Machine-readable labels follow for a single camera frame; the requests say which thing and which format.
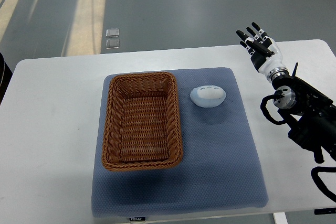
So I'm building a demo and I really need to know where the black label tag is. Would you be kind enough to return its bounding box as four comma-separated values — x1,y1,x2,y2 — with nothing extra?
129,217,146,222

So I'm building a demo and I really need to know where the black cable loop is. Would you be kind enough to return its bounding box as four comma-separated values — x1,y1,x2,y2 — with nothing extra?
310,166,336,203

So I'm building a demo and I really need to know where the metal floor plate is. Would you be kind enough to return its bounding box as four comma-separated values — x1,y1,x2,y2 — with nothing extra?
106,28,120,38
106,38,120,49

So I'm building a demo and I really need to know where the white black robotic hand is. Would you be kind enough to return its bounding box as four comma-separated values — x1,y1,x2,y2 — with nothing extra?
236,22,288,83

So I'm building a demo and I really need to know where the white table leg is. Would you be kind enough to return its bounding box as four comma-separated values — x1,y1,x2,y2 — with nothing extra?
272,212,288,224

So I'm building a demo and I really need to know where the lower metal floor plate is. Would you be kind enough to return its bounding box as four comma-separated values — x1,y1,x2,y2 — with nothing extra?
106,38,120,49

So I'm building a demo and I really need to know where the dark object at left edge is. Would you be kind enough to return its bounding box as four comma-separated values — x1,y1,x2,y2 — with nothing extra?
0,54,13,102

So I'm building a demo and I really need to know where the upper metal floor plate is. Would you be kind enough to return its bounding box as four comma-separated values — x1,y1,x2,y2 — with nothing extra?
106,28,120,38

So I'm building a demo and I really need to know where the brown wicker basket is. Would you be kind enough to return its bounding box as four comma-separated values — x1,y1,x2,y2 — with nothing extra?
101,72,183,172

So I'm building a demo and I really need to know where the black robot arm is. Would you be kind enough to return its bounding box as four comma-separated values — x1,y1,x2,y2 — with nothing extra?
260,67,335,164

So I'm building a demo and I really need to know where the blue fabric mat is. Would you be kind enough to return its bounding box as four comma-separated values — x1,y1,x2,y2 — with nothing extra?
91,67,268,217

